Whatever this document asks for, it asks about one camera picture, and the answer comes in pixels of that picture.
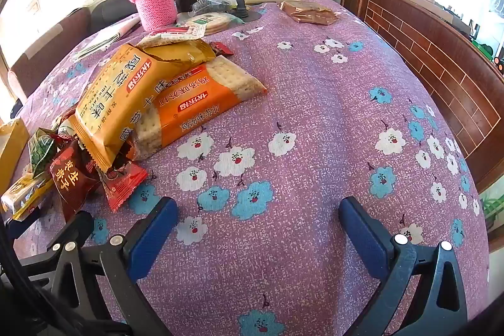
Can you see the small black device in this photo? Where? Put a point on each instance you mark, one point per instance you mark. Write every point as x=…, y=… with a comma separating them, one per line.
x=186, y=1

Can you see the orange cracker packet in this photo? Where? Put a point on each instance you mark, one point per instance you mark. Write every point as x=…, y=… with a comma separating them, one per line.
x=204, y=103

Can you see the brown armchair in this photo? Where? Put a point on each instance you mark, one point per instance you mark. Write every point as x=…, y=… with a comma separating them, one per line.
x=47, y=48

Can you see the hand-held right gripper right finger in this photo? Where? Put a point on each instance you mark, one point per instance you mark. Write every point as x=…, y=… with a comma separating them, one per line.
x=362, y=233

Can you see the small yellow picture packet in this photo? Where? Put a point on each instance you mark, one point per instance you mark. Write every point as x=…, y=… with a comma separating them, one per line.
x=27, y=196

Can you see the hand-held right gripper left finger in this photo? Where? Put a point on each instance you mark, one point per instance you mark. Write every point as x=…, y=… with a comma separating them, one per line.
x=153, y=233

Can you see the brown snack packet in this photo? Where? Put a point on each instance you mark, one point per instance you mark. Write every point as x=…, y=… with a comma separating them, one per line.
x=309, y=11

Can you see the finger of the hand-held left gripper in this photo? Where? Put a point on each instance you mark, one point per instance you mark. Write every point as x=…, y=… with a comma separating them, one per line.
x=84, y=224
x=21, y=226

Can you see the wooden partition cabinet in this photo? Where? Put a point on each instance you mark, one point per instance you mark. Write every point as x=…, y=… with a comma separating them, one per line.
x=425, y=56

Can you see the yellow cardboard box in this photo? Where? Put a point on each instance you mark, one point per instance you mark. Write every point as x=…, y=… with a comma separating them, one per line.
x=12, y=147

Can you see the dark red chestnut packet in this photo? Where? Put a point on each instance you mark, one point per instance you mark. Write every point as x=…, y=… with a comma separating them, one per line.
x=73, y=180

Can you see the large yellow cracker packet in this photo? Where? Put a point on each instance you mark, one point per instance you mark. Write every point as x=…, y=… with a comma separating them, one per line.
x=114, y=100

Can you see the folded newspaper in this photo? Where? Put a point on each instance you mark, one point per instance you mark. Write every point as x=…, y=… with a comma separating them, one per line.
x=104, y=39

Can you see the white red-label snack packet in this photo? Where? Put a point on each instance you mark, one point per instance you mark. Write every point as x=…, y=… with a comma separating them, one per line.
x=169, y=37

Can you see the round crackers clear packet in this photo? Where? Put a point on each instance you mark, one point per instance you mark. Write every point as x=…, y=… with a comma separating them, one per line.
x=212, y=23

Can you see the long red snack packet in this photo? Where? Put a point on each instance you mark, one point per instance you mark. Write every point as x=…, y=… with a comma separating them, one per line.
x=122, y=186

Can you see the green snack packet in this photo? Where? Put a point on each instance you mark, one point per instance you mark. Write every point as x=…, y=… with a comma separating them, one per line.
x=42, y=151

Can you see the small dark red packet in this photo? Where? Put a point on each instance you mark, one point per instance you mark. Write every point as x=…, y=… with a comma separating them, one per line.
x=221, y=49

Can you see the purple floral tablecloth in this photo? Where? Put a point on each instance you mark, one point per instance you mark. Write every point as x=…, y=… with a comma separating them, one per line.
x=315, y=123

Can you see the mustard yellow snack packet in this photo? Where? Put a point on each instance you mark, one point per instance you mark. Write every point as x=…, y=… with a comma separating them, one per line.
x=179, y=52

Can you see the green potted plant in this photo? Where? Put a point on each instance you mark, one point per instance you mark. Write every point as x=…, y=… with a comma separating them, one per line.
x=494, y=210

